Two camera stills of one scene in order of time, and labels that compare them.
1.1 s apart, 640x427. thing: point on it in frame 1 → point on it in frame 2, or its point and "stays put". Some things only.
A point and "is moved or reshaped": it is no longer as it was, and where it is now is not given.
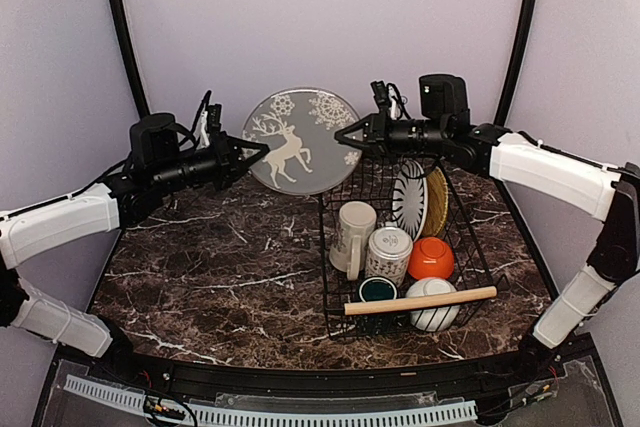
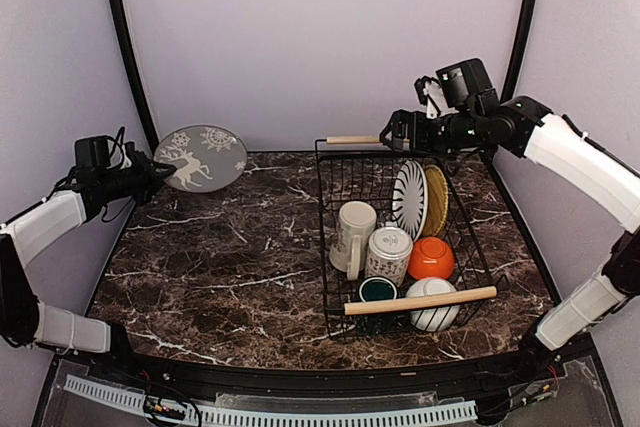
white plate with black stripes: x=410 y=199 stays put
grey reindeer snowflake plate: x=299 y=126 is moved or reshaped
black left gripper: x=231 y=167 → x=151 y=175
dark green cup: x=377 y=289 stays put
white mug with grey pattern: x=348 y=250 stays put
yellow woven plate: x=438 y=201 stays put
